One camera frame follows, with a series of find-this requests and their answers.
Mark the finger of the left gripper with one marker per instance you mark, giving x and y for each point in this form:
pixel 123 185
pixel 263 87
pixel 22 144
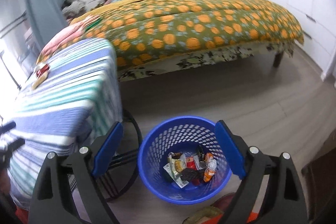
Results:
pixel 9 149
pixel 7 127

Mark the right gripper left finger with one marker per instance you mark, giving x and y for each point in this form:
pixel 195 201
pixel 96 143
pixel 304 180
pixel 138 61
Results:
pixel 52 200

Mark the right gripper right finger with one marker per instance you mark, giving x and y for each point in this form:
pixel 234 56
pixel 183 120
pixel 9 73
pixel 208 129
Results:
pixel 283 201

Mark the beige cracker packet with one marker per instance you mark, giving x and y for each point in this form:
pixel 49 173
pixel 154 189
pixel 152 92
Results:
pixel 40 80

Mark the crushed red soda can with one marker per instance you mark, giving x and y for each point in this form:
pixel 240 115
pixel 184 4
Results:
pixel 40 69

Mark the yellow snack bag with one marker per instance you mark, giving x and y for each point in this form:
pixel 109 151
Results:
pixel 176 163

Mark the orange snack wrapper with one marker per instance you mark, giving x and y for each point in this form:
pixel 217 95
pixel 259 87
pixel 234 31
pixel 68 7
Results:
pixel 211 167

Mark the gold foil wrapper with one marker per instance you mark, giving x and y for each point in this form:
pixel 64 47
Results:
pixel 201 154

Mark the red snack wrapper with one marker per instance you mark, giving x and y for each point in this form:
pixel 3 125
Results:
pixel 192 162

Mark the dark brown furniture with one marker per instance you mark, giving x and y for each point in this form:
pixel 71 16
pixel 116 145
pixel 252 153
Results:
pixel 319 176

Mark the black metal table leg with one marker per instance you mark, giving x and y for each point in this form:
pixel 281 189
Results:
pixel 123 158

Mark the striped blue green tablecloth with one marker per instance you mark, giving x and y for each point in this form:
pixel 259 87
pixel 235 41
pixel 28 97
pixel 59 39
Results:
pixel 78 102

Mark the orange fuzzy slipper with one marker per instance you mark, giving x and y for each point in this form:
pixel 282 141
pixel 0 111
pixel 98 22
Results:
pixel 226 207

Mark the folded pink striped blanket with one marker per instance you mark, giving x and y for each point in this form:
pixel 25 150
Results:
pixel 66 35

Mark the blue plastic waste basket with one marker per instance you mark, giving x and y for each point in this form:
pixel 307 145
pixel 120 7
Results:
pixel 181 134

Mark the pile of clothes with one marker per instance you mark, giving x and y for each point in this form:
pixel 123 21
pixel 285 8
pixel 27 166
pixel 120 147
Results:
pixel 73 8

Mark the orange floral green quilt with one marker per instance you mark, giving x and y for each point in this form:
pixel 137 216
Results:
pixel 147 31

